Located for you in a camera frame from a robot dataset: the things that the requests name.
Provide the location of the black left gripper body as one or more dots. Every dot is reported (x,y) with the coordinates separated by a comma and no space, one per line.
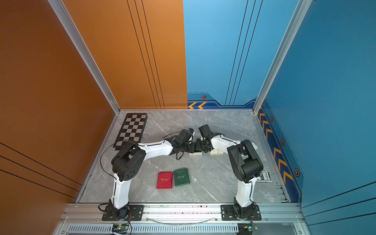
(189,147)

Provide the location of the aluminium corner post right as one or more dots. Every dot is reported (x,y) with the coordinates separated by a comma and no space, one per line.
(290,33)

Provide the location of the aluminium corner post left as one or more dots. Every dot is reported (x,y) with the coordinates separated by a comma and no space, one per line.
(69,26)

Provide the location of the cream jewelry box base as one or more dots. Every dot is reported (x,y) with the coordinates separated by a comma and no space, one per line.
(216,152)

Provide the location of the red booklet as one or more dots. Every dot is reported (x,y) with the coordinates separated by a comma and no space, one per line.
(164,180)

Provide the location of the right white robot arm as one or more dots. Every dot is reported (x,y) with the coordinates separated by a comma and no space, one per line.
(246,165)

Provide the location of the black white chessboard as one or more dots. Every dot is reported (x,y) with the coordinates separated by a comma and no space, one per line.
(131,130)

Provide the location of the circuit board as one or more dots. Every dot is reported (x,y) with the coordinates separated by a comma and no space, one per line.
(246,229)
(120,229)

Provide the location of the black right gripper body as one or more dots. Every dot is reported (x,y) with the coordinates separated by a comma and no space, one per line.
(200,145)

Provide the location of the green booklet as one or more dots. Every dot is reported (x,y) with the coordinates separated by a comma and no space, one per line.
(181,177)

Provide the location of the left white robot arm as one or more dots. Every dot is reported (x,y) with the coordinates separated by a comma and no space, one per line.
(128,161)

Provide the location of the playing card deck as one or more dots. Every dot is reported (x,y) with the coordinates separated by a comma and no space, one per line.
(264,177)

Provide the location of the left circuit board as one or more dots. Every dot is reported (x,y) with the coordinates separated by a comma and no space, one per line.
(120,229)

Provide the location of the aluminium corner post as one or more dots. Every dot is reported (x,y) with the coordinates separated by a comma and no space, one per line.
(69,26)
(290,33)

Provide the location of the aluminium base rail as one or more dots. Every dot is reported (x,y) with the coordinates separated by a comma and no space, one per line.
(186,213)

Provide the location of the right circuit board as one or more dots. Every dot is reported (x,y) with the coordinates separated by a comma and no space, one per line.
(246,229)

